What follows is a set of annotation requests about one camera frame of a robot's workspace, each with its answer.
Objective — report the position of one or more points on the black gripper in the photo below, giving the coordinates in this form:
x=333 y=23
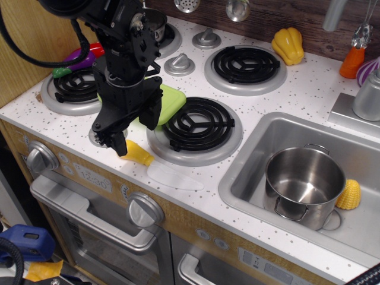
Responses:
x=148 y=118

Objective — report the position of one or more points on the yellow handled white toy knife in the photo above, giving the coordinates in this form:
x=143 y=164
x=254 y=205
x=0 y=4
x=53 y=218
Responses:
x=158 y=171

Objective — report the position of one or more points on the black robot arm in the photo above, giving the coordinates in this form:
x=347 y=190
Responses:
x=120 y=27

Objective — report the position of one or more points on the green toy cutting board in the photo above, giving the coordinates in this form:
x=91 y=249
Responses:
x=170 y=104

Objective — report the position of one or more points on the front left black burner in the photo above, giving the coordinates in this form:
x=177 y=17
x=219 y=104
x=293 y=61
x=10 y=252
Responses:
x=73 y=94

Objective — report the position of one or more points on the black burner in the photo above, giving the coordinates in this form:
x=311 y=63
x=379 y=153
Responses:
x=245 y=70
x=73 y=94
x=201 y=133

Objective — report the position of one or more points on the front right black burner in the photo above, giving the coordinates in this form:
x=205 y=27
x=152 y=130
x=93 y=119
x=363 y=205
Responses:
x=201 y=133

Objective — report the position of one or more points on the silver middle stove knob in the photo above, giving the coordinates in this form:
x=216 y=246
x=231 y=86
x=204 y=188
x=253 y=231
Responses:
x=179 y=66

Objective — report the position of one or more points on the silver right oven knob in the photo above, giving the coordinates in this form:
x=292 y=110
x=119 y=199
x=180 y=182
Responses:
x=142 y=211

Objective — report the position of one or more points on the silver oven knob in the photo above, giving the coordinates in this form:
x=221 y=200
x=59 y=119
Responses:
x=142 y=211
x=40 y=158

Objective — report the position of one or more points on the red toy pepper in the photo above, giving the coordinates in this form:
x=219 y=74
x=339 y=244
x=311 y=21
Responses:
x=97 y=49

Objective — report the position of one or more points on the silver left oven knob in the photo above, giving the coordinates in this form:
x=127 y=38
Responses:
x=40 y=158

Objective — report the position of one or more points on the back left burner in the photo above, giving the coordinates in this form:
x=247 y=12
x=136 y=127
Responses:
x=170 y=42

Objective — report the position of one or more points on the small steel pot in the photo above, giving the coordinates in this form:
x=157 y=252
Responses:
x=156 y=22

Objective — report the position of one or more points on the silver sink basin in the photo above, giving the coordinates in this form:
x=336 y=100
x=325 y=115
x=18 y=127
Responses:
x=353 y=234

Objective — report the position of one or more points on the silver back stove knob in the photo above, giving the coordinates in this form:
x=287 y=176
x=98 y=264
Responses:
x=206 y=39

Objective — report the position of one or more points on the back right black burner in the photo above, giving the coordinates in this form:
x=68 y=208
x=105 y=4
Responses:
x=245 y=70

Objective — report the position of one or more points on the hanging perforated steel ladle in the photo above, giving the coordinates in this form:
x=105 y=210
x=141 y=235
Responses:
x=187 y=6

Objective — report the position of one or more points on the blue clamp tool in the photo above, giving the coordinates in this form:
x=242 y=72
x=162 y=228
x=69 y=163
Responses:
x=34 y=243

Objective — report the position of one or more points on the hanging steel spoon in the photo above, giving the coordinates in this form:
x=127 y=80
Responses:
x=238 y=10

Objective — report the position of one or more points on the yellow cloth on floor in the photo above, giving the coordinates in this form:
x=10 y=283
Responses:
x=39 y=271

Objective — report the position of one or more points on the yellow toy bell pepper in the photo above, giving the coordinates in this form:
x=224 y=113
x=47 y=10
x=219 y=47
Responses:
x=287 y=43

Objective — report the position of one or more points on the steel pot in sink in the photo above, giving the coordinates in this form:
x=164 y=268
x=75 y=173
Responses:
x=302 y=184

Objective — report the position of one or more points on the yellow toy corn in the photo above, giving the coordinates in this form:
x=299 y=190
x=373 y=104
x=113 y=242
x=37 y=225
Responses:
x=351 y=196

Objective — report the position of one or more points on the silver toy faucet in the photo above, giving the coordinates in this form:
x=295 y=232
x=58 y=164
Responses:
x=359 y=112

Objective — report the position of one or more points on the orange toy carrot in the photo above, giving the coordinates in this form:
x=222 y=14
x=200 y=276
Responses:
x=352 y=62

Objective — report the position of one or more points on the purple striped toy onion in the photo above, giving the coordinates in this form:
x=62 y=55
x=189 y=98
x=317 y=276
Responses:
x=366 y=69

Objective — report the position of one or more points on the hanging clear utensil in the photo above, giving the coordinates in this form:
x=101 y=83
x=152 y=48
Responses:
x=363 y=34

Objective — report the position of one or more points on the silver oven door handle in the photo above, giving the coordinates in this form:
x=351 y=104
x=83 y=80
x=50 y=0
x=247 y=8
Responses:
x=74 y=206

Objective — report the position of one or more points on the silver right door handle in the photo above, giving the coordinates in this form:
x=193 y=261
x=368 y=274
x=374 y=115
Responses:
x=188 y=271

